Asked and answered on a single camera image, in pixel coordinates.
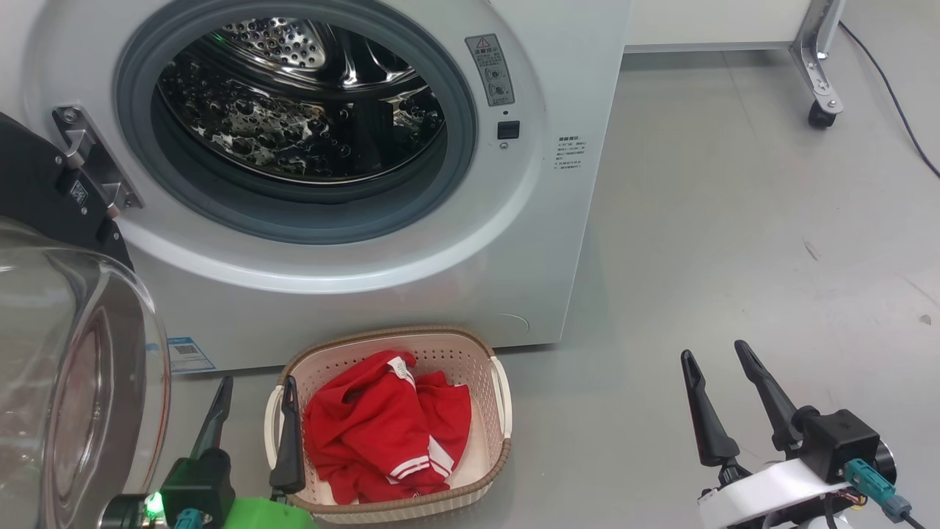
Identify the silver metal frame leg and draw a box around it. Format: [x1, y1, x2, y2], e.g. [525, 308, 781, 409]
[789, 0, 847, 115]

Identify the grey rubber door gasket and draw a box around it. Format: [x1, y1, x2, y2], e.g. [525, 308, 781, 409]
[114, 0, 478, 245]

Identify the blue energy label sticker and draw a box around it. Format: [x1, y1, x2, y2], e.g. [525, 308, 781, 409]
[165, 337, 217, 375]

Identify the black round glass washer door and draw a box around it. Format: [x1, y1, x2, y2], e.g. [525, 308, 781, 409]
[0, 110, 171, 529]

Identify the stainless steel washer drum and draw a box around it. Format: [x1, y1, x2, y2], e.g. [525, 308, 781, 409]
[156, 16, 447, 184]

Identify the metal door hinge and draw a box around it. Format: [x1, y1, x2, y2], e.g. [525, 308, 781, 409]
[51, 105, 144, 214]

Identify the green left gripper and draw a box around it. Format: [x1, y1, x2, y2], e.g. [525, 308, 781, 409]
[189, 376, 320, 529]

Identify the cream perforated laundry basket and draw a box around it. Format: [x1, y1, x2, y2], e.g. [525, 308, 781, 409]
[264, 326, 513, 524]

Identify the white front-load washing machine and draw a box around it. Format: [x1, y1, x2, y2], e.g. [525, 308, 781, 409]
[0, 0, 632, 375]

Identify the red garment with white stripes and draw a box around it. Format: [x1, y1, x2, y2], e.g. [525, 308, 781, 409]
[303, 350, 472, 505]

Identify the thin black floor cable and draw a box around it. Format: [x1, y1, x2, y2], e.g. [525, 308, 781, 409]
[839, 22, 940, 179]

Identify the white cabinet panel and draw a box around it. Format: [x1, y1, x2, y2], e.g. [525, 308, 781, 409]
[624, 0, 812, 52]

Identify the grey warning sticker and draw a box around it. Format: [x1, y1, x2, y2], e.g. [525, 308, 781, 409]
[465, 34, 516, 107]

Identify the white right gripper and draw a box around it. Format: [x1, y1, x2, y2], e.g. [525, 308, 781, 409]
[681, 339, 871, 529]

